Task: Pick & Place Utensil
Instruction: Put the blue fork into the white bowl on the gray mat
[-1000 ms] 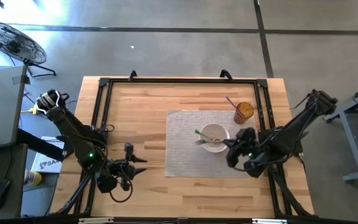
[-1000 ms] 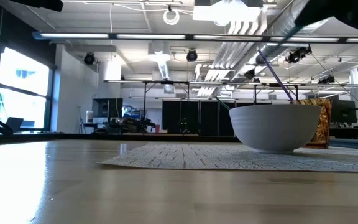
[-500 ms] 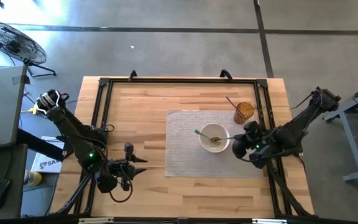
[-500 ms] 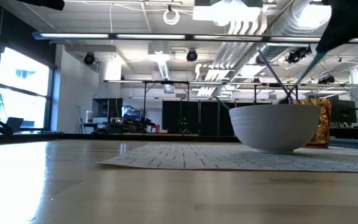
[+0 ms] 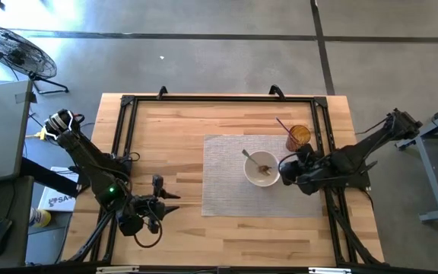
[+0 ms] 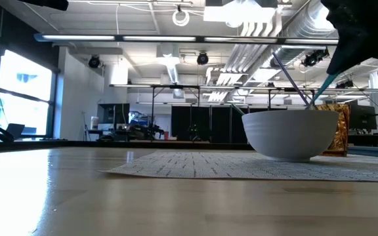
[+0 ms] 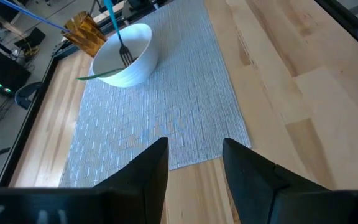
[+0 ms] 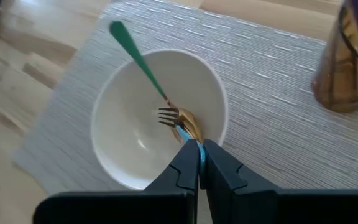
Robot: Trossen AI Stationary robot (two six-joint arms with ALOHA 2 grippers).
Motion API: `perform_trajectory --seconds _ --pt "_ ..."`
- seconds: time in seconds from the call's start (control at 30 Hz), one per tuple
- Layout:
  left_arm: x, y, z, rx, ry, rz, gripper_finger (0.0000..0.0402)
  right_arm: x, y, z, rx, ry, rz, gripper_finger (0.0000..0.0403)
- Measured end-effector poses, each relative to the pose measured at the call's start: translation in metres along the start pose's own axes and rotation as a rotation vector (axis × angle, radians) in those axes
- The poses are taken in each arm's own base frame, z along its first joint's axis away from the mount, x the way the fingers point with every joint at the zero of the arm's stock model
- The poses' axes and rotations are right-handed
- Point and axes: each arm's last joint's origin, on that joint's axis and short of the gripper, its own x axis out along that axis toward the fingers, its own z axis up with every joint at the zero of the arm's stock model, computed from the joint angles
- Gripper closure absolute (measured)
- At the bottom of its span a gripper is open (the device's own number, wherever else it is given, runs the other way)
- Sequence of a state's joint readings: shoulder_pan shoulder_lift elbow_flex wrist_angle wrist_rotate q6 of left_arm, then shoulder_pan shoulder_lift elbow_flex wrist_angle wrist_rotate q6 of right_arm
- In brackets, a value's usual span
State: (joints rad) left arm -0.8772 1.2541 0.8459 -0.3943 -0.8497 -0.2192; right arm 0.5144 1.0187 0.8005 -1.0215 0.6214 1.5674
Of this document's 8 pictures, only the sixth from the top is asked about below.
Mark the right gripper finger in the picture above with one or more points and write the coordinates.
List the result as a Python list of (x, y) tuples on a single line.
[(346, 52)]

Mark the amber glass tumbler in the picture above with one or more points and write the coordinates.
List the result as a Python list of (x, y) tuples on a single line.
[(342, 131)]

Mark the white ceramic bowl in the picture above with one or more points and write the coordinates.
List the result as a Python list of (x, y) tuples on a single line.
[(290, 137)]

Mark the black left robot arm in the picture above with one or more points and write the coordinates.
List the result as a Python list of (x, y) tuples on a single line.
[(48, 4)]

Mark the black monitor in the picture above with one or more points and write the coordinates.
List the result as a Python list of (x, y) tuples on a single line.
[(363, 116), (113, 113)]

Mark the black partition panels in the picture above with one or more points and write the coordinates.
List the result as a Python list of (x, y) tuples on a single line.
[(208, 124)]

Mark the long linear ceiling light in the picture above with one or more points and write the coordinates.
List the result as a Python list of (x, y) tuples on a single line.
[(159, 38)]

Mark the grey woven placemat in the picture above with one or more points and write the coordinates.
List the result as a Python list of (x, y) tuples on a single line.
[(192, 165)]

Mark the white canister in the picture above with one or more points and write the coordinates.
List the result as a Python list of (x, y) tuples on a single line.
[(94, 123)]

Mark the dark open laptop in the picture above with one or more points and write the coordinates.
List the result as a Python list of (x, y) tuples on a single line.
[(15, 130)]

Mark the black ceiling spot camera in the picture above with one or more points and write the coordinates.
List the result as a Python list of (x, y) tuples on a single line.
[(313, 58), (202, 58), (94, 61)]

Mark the silver air duct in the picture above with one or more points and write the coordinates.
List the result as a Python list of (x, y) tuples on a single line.
[(307, 23)]

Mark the black background rig frame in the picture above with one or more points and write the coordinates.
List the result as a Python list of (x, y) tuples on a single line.
[(290, 89), (176, 86)]

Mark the black aluminium table frame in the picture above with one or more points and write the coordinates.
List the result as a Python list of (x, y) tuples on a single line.
[(143, 144)]

